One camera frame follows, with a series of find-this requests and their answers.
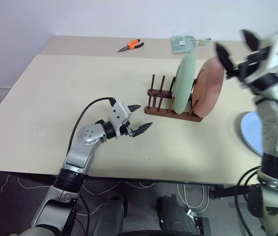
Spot light blue plate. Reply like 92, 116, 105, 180
234, 111, 265, 156

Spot thin white floor cord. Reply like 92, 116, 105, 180
0, 174, 53, 204

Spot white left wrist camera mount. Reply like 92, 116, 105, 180
108, 101, 134, 140

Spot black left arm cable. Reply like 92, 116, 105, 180
68, 97, 116, 160

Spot pale green plate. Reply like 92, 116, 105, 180
172, 53, 198, 116

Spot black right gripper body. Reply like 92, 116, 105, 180
227, 46, 274, 83

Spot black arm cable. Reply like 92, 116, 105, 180
68, 97, 116, 160
234, 166, 269, 236

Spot pale green plastic packet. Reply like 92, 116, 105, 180
170, 34, 199, 54

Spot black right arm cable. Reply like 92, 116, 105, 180
234, 166, 269, 236

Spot dark rounded shape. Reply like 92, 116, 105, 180
155, 194, 194, 236
88, 193, 128, 236

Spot white cable bundle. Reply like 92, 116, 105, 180
176, 183, 211, 210

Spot pink plate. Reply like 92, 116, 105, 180
192, 57, 224, 118

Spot black table bracket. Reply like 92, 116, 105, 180
209, 184, 252, 200

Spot brown wooden dish rack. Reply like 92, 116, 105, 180
144, 73, 203, 123

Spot orange handled pliers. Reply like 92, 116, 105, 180
117, 39, 144, 53

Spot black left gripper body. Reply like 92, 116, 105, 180
119, 120, 135, 138

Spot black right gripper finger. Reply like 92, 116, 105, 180
214, 42, 236, 72
240, 29, 260, 53

